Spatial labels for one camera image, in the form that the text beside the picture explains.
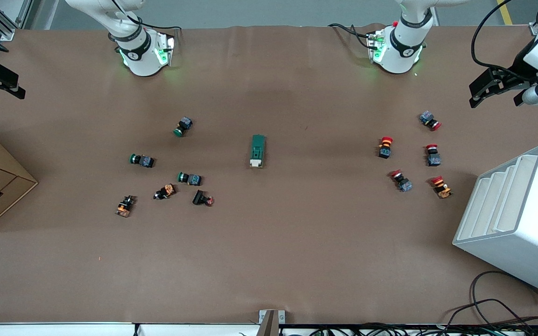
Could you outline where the green terminal block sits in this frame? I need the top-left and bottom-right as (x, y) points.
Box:
(249, 134), (267, 169)

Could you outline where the red emergency button grey block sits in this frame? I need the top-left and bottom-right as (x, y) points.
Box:
(419, 111), (442, 131)
(425, 144), (441, 167)
(389, 170), (413, 193)

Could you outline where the red emergency button orange block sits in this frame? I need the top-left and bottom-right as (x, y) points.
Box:
(377, 136), (394, 159)
(431, 176), (453, 199)

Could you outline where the white slotted rack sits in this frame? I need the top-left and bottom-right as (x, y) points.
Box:
(453, 144), (538, 301)

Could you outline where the green pushbutton grey block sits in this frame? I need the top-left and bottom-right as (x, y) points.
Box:
(129, 154), (155, 168)
(173, 117), (193, 138)
(177, 172), (203, 186)

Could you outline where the white table edge strip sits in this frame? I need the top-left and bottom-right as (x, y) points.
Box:
(0, 322), (260, 336)

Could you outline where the brown paper table cover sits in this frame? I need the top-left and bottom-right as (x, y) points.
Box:
(0, 23), (538, 325)

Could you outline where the aluminium frame profile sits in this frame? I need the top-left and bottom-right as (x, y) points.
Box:
(0, 0), (32, 42)

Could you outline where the black switch orange block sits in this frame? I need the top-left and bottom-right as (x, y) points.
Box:
(115, 195), (136, 218)
(154, 184), (177, 201)

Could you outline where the black left arm base cable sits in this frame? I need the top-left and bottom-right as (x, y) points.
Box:
(328, 22), (378, 41)

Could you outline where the black arm base cable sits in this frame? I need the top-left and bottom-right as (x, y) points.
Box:
(110, 0), (182, 32)
(328, 22), (378, 41)

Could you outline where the black right arm base cable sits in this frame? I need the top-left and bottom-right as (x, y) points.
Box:
(110, 0), (182, 32)

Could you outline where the black looped floor cable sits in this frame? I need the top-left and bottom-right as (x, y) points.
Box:
(471, 271), (538, 327)

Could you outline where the black switch red lens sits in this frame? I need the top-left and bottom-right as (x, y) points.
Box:
(192, 189), (215, 207)

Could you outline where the black cable bundle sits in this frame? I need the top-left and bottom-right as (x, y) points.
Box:
(281, 321), (538, 336)

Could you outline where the metal table edge bracket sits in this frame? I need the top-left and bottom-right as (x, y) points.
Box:
(259, 309), (286, 336)

